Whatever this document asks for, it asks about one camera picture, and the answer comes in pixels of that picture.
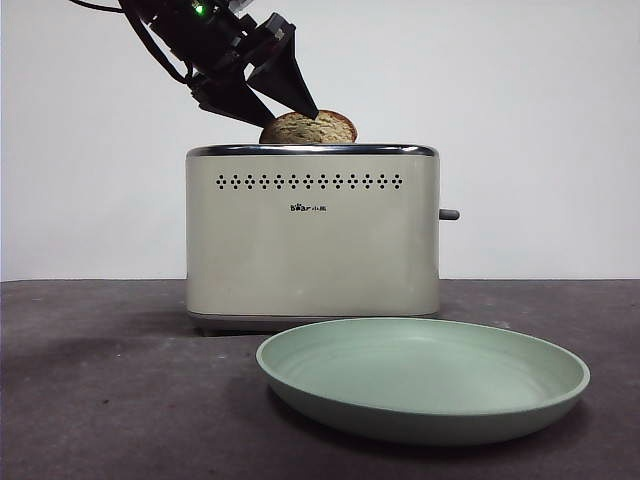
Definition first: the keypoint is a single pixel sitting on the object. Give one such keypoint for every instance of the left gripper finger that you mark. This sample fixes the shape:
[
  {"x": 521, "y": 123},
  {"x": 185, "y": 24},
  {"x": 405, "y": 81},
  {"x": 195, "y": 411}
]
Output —
[
  {"x": 240, "y": 102},
  {"x": 287, "y": 75}
]

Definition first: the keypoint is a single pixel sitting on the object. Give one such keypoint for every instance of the large bread slice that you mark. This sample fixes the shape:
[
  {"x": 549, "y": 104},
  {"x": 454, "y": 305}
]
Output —
[{"x": 327, "y": 131}]

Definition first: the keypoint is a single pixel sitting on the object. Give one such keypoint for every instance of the pale green round plate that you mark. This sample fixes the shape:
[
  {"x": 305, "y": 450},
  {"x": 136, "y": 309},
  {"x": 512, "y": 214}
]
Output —
[{"x": 425, "y": 365}]

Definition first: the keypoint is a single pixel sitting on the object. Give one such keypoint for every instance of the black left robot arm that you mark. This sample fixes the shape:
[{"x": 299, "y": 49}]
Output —
[{"x": 200, "y": 35}]

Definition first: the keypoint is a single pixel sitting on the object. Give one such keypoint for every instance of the cream two-slot toaster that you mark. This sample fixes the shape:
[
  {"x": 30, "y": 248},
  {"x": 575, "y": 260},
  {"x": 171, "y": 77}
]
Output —
[{"x": 310, "y": 250}]

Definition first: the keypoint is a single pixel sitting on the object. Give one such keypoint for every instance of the grey toaster lever knob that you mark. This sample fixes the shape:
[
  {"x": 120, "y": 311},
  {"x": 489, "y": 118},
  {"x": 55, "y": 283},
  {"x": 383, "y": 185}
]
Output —
[{"x": 450, "y": 215}]

